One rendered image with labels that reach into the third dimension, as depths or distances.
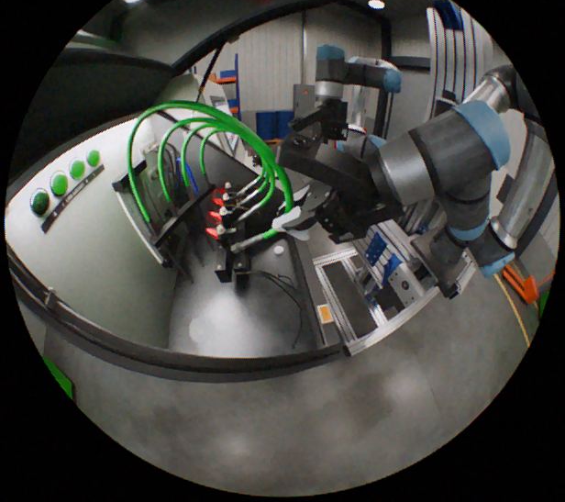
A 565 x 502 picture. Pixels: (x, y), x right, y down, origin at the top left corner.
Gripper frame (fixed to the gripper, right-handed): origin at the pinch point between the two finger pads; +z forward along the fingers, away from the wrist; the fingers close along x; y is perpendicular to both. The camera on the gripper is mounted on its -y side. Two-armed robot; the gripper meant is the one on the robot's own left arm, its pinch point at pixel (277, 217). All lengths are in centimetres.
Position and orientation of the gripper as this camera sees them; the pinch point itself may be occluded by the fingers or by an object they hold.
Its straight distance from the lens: 30.5
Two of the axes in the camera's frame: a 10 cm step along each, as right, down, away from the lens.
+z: -6.0, 2.8, 7.5
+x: 3.3, -7.7, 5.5
